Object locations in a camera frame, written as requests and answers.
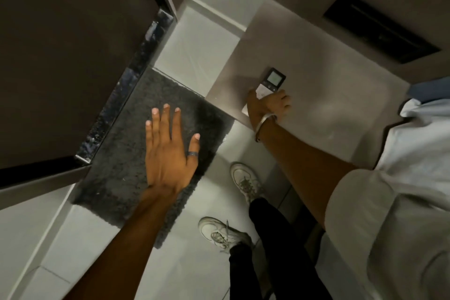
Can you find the blue cloth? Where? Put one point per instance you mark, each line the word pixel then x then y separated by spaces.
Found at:
pixel 430 88

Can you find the beige cabinet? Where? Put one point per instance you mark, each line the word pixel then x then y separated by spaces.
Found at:
pixel 334 99

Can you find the dark brown door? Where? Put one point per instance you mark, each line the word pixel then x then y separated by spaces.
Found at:
pixel 59 57

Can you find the white sneaker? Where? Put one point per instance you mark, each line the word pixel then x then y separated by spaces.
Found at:
pixel 246 180
pixel 221 233

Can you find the person's left thumb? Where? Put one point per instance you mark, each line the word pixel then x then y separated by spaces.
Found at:
pixel 193 147

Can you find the dark grey floor mat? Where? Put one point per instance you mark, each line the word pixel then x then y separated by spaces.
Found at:
pixel 123 169

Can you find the person's right thumb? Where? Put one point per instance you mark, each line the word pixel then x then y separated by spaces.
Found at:
pixel 251 97

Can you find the person's right hand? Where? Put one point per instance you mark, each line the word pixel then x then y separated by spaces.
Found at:
pixel 269 104

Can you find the person's left forearm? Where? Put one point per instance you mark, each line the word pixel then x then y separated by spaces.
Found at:
pixel 119 250

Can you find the black trousers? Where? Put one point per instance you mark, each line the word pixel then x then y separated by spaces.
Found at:
pixel 281 254

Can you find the person's left middle finger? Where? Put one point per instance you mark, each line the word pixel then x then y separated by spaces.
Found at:
pixel 166 122

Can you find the black marble door threshold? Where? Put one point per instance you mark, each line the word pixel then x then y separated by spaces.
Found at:
pixel 119 88

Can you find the white remote control with screen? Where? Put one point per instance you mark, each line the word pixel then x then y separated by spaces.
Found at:
pixel 271 80

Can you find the person's left little finger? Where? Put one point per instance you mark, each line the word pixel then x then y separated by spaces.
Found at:
pixel 148 134

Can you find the person's right forearm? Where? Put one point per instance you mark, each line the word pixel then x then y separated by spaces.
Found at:
pixel 306 169

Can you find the person's left hand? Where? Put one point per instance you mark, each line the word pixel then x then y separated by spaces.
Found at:
pixel 168 159

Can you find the white shirt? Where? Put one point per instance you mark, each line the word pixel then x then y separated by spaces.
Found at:
pixel 404 205

